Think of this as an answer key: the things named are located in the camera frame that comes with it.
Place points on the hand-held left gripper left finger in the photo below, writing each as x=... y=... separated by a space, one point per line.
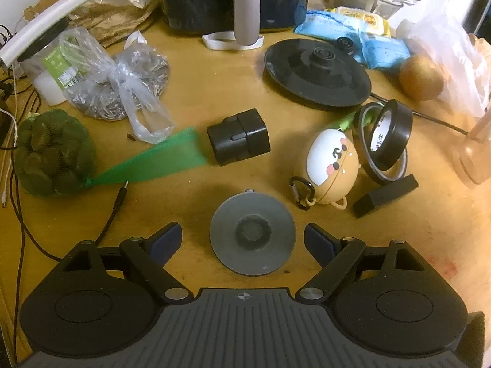
x=167 y=243

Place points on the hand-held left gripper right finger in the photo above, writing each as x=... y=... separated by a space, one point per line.
x=318 y=245

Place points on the grey suction cup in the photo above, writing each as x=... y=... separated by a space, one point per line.
x=234 y=234

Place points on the black rectangular block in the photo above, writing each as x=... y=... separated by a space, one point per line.
x=383 y=197

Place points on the green cream tube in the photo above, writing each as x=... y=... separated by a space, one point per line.
x=348 y=120

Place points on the black power adapter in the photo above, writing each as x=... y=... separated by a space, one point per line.
x=249 y=134

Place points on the black tape roll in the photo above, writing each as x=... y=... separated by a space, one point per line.
x=399 y=122

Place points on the cartoon earbud case with carabiner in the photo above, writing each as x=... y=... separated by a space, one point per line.
x=337 y=161

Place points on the green mesh bag of chestnuts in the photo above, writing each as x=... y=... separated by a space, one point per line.
x=50 y=153

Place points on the clear bag of dark seeds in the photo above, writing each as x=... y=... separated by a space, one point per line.
x=103 y=96

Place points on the black kettle base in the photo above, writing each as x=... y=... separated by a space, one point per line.
x=307 y=80

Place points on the clear shaker bottle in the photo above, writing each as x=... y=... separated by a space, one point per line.
x=475 y=153

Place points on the brown pear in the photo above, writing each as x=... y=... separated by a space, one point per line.
x=420 y=78

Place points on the small black round cap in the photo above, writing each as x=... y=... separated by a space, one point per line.
x=347 y=45

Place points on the blue wipes packet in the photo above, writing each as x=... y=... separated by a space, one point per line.
x=322 y=21
x=383 y=51

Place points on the white band loop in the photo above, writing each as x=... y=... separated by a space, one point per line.
x=214 y=42

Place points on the plastic jar with black lid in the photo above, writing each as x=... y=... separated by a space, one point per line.
x=53 y=69

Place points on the brown paper bag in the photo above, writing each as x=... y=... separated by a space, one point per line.
x=111 y=19

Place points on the yellow wet wipes pack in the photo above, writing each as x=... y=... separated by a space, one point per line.
x=368 y=19

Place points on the white plastic bag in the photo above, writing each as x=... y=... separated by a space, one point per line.
x=460 y=53

